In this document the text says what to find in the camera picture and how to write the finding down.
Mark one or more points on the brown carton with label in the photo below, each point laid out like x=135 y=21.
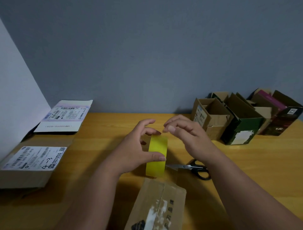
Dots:
x=213 y=123

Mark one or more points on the person's left hand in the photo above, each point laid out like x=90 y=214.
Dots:
x=132 y=154

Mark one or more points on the person's left forearm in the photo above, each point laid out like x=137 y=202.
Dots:
x=87 y=203

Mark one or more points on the green box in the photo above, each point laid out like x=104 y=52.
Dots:
x=241 y=123

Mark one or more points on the person's right forearm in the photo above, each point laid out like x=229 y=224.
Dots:
x=253 y=199

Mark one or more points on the small brown cardboard box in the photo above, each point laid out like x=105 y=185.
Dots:
x=264 y=113

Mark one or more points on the person's right hand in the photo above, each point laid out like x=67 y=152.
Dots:
x=196 y=142

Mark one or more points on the plain brown carton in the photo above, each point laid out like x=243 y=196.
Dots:
x=156 y=206

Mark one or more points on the black scissors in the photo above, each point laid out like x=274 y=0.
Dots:
x=196 y=169

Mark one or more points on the yellow tape roll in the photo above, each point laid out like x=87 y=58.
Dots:
x=157 y=147

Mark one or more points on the pink and black carton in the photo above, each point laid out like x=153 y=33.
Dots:
x=281 y=116

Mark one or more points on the black box white label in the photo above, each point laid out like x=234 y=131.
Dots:
x=64 y=116

